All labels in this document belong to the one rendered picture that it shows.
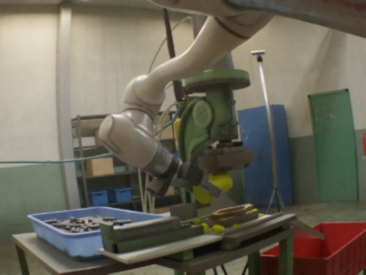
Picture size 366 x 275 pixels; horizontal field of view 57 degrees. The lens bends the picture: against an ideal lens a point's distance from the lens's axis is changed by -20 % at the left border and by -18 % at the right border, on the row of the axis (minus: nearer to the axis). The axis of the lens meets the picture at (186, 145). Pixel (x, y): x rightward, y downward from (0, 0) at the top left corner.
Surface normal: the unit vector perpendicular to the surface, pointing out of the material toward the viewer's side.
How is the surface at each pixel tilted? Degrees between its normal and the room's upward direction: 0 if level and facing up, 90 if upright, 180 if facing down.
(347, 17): 128
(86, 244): 100
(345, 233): 90
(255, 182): 90
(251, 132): 90
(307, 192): 90
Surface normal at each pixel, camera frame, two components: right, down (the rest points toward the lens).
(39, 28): 0.62, -0.08
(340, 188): -0.78, 0.07
